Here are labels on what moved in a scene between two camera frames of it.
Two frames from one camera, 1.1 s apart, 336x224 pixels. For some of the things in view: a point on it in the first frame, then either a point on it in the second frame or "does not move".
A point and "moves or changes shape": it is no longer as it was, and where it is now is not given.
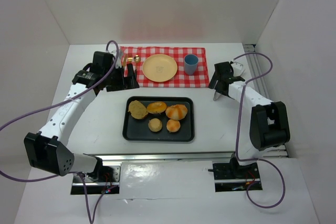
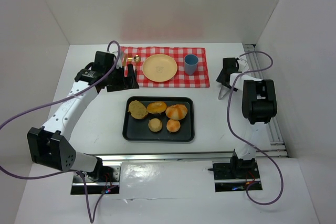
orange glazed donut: [157, 107] does not move
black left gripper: [122, 82] does not move
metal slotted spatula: [217, 95] moves or changes shape
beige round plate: [159, 67] does not move
